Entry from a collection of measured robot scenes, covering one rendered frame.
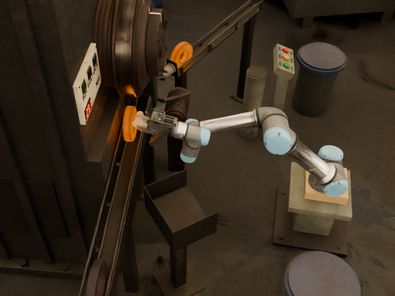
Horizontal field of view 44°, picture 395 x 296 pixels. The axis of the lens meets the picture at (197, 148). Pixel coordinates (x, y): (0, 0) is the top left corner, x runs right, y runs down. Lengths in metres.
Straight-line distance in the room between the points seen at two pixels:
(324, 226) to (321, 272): 0.59
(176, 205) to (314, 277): 0.66
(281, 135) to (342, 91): 1.74
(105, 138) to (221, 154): 1.26
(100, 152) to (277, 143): 0.74
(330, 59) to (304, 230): 1.16
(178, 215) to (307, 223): 0.90
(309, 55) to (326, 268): 1.56
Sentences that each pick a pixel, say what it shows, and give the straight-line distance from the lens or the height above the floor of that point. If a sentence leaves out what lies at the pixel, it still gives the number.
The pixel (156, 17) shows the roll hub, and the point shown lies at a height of 1.25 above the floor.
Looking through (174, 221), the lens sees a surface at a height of 0.60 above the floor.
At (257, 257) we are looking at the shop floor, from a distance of 2.73.
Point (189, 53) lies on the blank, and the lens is 2.78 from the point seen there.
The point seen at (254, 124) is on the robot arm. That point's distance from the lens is 2.26.
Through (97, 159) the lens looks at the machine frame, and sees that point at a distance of 1.98.
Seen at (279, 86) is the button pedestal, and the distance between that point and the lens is 3.04.
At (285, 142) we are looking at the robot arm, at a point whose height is 0.83.
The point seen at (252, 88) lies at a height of 0.43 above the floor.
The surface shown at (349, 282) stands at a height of 0.43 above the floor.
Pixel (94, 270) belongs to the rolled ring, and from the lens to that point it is 1.81.
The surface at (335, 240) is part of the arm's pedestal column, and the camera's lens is 2.86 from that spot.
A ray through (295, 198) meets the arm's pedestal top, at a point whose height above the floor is 0.30.
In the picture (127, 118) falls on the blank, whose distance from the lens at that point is 2.11.
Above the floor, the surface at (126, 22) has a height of 1.29.
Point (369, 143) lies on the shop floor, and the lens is 3.46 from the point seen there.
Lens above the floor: 2.32
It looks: 46 degrees down
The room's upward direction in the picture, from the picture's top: 2 degrees clockwise
